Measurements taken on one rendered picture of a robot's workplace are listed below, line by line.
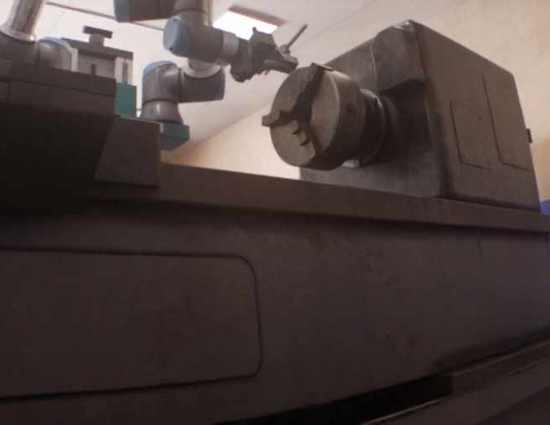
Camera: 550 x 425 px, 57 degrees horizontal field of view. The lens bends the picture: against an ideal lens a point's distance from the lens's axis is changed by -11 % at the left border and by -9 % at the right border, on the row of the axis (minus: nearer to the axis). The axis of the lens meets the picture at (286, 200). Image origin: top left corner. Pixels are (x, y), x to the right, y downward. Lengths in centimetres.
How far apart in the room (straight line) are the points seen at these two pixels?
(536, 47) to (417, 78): 376
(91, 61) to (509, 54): 377
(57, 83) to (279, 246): 45
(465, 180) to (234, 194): 71
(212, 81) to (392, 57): 99
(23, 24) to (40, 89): 142
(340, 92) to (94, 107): 78
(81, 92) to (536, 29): 473
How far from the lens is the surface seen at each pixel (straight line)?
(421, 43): 142
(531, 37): 511
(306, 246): 90
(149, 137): 73
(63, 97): 59
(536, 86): 496
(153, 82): 223
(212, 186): 78
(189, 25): 130
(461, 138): 140
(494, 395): 101
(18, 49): 200
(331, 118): 127
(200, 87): 220
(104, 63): 242
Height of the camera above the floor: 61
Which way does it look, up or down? 13 degrees up
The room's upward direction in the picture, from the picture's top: 5 degrees counter-clockwise
